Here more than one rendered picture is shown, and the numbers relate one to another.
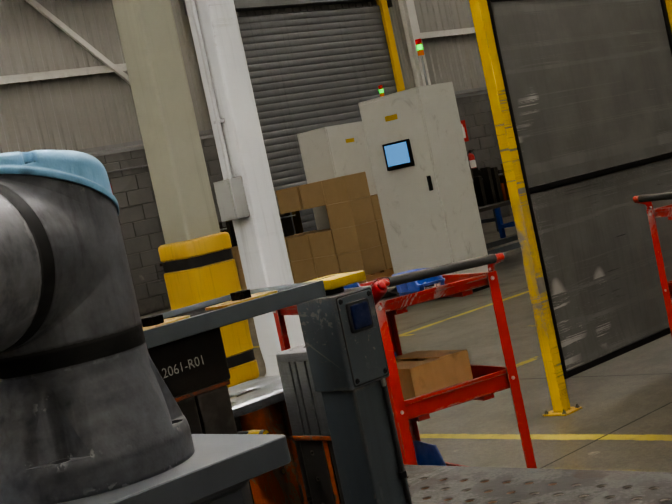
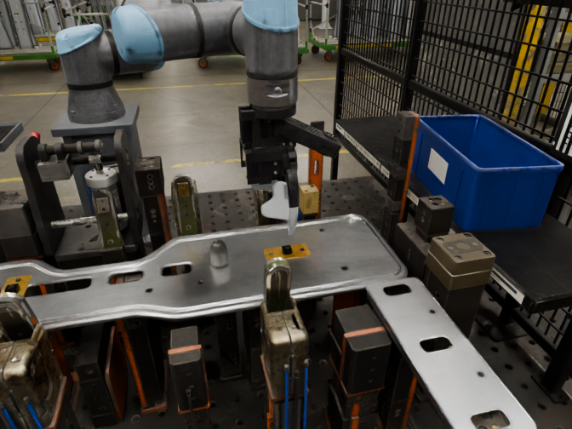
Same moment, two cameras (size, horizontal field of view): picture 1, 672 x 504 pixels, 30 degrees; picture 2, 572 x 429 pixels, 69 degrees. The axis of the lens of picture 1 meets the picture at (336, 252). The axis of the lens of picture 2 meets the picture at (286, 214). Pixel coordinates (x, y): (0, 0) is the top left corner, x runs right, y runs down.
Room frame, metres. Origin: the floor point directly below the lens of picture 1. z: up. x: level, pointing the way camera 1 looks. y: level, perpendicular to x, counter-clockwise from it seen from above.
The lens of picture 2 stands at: (1.63, 1.25, 1.46)
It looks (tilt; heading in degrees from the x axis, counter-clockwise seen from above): 31 degrees down; 210
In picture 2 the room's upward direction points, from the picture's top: straight up
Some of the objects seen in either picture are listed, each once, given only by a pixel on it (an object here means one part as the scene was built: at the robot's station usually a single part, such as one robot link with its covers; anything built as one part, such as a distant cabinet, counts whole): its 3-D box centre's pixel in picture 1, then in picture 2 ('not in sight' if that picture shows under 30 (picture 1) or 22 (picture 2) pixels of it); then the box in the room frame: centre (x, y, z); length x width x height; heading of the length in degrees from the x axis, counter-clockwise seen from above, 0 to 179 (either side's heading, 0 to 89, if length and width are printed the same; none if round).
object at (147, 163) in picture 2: not in sight; (163, 245); (1.09, 0.61, 0.91); 0.07 x 0.05 x 0.42; 44
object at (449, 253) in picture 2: not in sight; (443, 323); (0.98, 1.22, 0.88); 0.08 x 0.08 x 0.36; 44
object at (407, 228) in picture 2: not in sight; (405, 294); (0.90, 1.13, 0.85); 0.12 x 0.03 x 0.30; 44
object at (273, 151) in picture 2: not in sight; (269, 141); (1.10, 0.91, 1.22); 0.09 x 0.08 x 0.12; 134
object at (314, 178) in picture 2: not in sight; (312, 225); (0.89, 0.90, 0.95); 0.03 x 0.01 x 0.50; 134
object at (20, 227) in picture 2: not in sight; (42, 275); (1.28, 0.44, 0.89); 0.13 x 0.11 x 0.38; 44
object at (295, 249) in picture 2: not in sight; (287, 250); (1.08, 0.93, 1.01); 0.08 x 0.04 x 0.01; 134
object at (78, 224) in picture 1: (33, 249); (86, 53); (0.88, 0.21, 1.27); 0.13 x 0.12 x 0.14; 154
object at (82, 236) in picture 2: not in sight; (101, 243); (1.18, 0.53, 0.94); 0.18 x 0.13 x 0.49; 134
